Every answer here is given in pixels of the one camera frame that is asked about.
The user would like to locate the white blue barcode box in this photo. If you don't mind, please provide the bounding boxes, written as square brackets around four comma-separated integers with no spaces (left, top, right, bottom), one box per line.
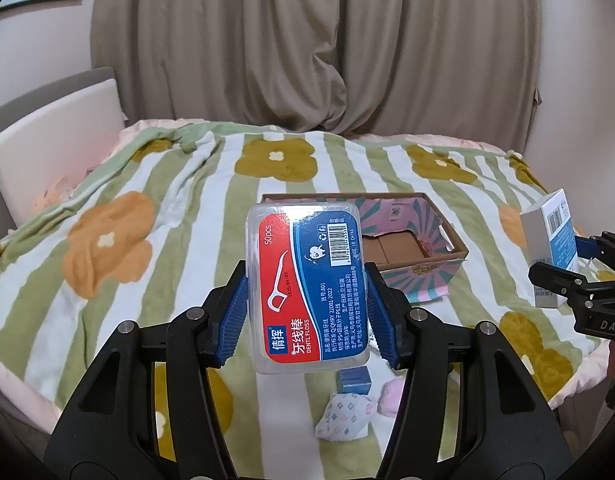
[519,187,581,309]

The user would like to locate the small blue box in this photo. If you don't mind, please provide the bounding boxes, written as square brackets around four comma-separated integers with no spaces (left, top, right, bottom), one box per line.
[337,366,373,396]

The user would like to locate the red blue dental floss box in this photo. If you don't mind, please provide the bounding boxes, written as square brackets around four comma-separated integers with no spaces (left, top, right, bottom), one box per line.
[245,200,369,375]

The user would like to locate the white patterned sock bundle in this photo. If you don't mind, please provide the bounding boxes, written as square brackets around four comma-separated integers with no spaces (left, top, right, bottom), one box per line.
[315,393,377,442]

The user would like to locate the pink folded towel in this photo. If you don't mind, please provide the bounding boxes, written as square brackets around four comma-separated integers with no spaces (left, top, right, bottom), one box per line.
[377,376,405,418]

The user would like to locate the pink teal cardboard box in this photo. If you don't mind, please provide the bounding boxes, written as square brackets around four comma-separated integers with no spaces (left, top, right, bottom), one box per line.
[263,193,469,304]

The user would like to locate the striped floral blanket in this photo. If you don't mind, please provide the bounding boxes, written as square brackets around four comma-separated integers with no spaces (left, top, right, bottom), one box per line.
[0,122,609,479]

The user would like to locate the beige curtain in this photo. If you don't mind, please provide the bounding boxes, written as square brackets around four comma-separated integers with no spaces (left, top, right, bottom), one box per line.
[90,0,542,151]

